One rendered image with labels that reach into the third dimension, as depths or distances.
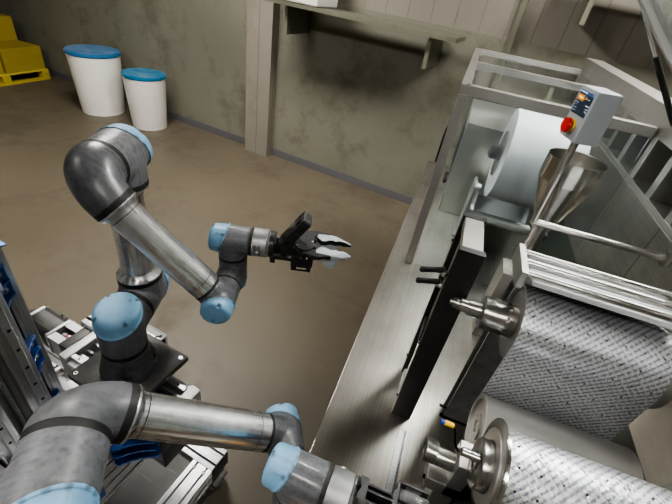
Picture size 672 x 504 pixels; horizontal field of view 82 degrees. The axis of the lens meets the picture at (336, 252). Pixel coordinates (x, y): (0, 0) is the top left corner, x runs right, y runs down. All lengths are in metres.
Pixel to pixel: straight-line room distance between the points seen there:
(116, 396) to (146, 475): 1.08
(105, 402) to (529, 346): 0.69
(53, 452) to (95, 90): 5.11
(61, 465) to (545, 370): 0.74
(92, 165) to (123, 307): 0.39
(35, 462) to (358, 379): 0.76
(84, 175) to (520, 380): 0.91
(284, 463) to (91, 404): 0.31
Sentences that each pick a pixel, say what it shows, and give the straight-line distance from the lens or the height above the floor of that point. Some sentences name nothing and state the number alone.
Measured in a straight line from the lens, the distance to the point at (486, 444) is 0.68.
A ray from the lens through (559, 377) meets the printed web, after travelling 0.80.
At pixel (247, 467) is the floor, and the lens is 2.00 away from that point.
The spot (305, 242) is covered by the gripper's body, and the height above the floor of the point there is 1.24.
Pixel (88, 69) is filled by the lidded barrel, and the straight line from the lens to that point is 5.52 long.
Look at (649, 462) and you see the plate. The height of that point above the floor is 1.16.
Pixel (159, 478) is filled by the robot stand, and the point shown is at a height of 0.21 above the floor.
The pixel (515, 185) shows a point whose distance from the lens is 1.45.
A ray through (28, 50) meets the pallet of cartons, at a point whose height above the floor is 0.38.
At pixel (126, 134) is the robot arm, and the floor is 1.46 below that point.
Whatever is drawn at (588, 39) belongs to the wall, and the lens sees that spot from 3.65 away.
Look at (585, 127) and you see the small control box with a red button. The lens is 0.93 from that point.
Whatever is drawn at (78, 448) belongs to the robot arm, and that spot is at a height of 1.25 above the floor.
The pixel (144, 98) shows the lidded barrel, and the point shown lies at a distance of 5.09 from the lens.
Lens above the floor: 1.81
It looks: 35 degrees down
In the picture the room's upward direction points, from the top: 11 degrees clockwise
